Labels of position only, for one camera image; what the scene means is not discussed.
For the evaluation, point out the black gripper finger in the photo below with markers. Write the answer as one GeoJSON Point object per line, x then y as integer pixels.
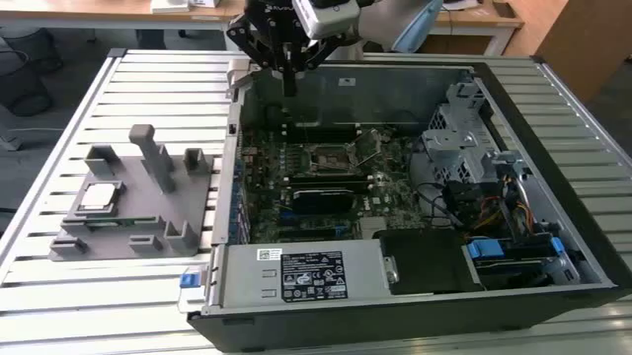
{"type": "Point", "coordinates": [249, 40]}
{"type": "Point", "coordinates": [318, 55]}

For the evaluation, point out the silver square CPU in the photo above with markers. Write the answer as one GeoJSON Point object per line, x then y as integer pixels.
{"type": "Point", "coordinates": [100, 197]}

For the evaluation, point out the CPU socket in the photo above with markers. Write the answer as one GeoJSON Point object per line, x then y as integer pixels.
{"type": "Point", "coordinates": [330, 159]}

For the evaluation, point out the white barcode sticker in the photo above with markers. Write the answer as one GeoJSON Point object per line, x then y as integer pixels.
{"type": "Point", "coordinates": [346, 81]}

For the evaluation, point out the small white box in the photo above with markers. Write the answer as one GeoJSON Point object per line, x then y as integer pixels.
{"type": "Point", "coordinates": [205, 3]}

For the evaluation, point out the black RAM slot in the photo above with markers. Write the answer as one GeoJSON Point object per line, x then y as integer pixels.
{"type": "Point", "coordinates": [321, 127]}
{"type": "Point", "coordinates": [326, 188]}
{"type": "Point", "coordinates": [326, 180]}
{"type": "Point", "coordinates": [321, 137]}

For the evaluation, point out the metal disk bay cage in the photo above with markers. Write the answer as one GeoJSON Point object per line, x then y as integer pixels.
{"type": "Point", "coordinates": [447, 142]}

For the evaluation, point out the green motherboard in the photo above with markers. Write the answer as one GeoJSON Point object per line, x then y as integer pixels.
{"type": "Point", "coordinates": [390, 185]}

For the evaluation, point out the black phone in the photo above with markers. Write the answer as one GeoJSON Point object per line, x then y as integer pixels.
{"type": "Point", "coordinates": [504, 9]}

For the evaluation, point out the black graphics card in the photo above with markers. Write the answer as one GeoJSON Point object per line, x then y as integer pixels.
{"type": "Point", "coordinates": [321, 203]}

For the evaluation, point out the black mesh waste bin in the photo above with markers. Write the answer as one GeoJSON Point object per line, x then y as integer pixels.
{"type": "Point", "coordinates": [42, 48]}
{"type": "Point", "coordinates": [24, 92]}

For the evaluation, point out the silver chipset heatsink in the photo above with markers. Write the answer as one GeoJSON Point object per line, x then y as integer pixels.
{"type": "Point", "coordinates": [373, 226]}

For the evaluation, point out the black expansion slot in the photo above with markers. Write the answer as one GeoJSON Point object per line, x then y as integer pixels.
{"type": "Point", "coordinates": [312, 233]}

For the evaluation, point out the grey plastic part rack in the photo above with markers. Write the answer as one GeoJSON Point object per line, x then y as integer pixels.
{"type": "Point", "coordinates": [138, 199]}

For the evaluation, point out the wooden cabinet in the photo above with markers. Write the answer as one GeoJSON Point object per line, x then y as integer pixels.
{"type": "Point", "coordinates": [583, 37]}

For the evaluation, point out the green RAM stick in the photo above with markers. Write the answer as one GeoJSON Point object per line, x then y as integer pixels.
{"type": "Point", "coordinates": [126, 222]}

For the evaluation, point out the grey metal stand foot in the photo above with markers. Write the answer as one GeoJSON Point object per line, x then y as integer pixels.
{"type": "Point", "coordinates": [11, 142]}

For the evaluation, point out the black plastic shroud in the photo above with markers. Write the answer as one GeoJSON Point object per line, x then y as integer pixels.
{"type": "Point", "coordinates": [429, 262]}

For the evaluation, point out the silver power supply unit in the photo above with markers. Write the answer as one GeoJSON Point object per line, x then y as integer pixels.
{"type": "Point", "coordinates": [237, 277]}

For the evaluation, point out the blue disk carrier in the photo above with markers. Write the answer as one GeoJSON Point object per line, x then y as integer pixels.
{"type": "Point", "coordinates": [487, 249]}

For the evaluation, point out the blue case latch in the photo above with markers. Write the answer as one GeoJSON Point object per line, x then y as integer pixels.
{"type": "Point", "coordinates": [191, 280]}

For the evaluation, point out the blue plastic clip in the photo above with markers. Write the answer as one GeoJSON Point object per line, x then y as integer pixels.
{"type": "Point", "coordinates": [556, 247]}

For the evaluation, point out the black PC case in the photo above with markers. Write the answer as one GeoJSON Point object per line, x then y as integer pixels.
{"type": "Point", "coordinates": [394, 325]}

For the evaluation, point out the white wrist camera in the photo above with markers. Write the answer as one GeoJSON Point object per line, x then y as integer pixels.
{"type": "Point", "coordinates": [330, 16]}

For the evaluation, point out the wooden desk white frame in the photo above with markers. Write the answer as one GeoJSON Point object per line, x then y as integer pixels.
{"type": "Point", "coordinates": [99, 9]}

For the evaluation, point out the grey plastic bracket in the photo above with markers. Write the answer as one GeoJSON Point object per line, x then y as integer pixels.
{"type": "Point", "coordinates": [504, 158]}

